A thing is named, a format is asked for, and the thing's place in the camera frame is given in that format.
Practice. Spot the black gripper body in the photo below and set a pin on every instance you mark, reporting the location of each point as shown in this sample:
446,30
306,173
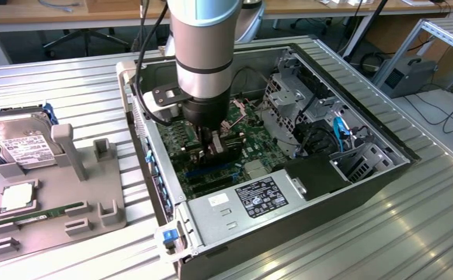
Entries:
206,113

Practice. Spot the aluminium profile frame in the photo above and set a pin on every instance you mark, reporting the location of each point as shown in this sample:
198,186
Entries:
444,32

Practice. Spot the silver hard disk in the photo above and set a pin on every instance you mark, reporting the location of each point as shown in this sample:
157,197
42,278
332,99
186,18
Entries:
20,140

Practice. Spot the black air shroud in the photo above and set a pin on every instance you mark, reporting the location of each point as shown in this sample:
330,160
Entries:
312,175

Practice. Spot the graphics card with metal bracket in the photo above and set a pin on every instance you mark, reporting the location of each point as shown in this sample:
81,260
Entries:
230,154

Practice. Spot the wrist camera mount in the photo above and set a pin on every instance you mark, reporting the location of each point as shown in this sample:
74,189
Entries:
164,97

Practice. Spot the black office chair base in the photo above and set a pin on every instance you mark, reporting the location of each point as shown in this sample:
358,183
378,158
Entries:
300,23
86,38

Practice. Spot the black stand pole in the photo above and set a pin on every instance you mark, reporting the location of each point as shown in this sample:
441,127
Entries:
366,29

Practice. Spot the silver CPU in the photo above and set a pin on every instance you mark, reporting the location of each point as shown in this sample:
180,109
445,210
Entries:
16,196

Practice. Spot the silver disk bay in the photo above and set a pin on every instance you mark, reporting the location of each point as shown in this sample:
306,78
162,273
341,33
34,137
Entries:
366,163

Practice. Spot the blue slot clip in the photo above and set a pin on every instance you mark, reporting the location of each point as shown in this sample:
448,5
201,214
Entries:
165,196
148,156

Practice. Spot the black expansion slot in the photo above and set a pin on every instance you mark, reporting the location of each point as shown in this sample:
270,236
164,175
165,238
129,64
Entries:
214,188
210,181

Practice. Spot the blue expansion slot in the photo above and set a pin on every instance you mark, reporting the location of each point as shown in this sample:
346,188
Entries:
194,174

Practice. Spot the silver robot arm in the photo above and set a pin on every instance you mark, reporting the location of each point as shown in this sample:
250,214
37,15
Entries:
202,43

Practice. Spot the metal socket cover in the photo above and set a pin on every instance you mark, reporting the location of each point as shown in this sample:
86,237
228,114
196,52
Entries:
238,111

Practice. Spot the grey parts rack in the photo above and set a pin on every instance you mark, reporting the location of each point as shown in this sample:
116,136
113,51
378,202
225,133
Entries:
54,204

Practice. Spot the hard drive in blue caddy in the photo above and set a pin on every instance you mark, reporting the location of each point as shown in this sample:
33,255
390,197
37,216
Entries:
49,113

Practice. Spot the green motherboard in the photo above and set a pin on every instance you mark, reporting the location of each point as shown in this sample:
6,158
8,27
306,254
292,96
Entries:
257,140

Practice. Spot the silver chipset heatsink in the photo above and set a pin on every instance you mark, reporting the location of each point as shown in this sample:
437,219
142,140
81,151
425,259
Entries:
256,169

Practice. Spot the blue case latch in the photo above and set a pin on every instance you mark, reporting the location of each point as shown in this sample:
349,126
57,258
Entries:
169,236

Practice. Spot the grey power supply unit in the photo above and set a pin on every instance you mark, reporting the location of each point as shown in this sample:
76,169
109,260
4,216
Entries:
218,221

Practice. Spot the silver drive cage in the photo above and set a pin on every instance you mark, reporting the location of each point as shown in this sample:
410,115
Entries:
284,96

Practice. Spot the wooden desk white legs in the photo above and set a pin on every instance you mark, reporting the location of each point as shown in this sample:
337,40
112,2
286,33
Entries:
36,14
328,10

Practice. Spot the green RAM stick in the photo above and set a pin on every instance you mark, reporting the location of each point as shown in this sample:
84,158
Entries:
36,216

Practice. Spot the open black PC case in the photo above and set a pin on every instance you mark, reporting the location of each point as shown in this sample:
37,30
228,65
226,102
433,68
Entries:
328,224

